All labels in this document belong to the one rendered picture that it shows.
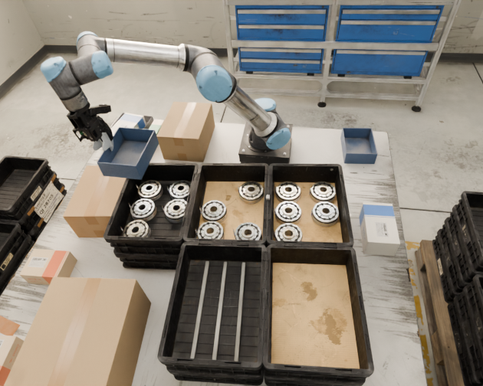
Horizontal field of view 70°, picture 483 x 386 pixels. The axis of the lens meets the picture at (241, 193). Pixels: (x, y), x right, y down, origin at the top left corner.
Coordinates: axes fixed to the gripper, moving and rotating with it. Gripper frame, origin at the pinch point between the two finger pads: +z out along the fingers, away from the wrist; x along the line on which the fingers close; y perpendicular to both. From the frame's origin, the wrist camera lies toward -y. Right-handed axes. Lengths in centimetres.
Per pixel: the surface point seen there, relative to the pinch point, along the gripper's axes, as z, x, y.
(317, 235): 41, 75, 7
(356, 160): 54, 90, -48
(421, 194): 134, 136, -97
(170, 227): 32.5, 17.2, 12.4
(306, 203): 40, 69, -8
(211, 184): 33.9, 27.9, -12.4
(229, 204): 35, 38, -3
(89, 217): 24.9, -16.3, 14.8
